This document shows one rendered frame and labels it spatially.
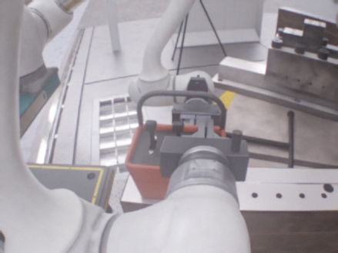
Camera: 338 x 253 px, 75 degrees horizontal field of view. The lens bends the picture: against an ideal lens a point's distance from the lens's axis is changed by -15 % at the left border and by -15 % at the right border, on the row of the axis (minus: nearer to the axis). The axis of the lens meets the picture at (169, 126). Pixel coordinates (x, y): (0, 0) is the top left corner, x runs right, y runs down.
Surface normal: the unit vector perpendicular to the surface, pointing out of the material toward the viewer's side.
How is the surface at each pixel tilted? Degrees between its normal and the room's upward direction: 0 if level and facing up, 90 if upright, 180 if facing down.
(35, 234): 58
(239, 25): 90
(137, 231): 22
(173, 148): 13
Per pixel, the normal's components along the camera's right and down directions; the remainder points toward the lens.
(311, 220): -0.14, 0.61
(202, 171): -0.01, -0.90
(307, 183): -0.04, -0.79
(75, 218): 0.36, -0.77
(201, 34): 0.09, -0.28
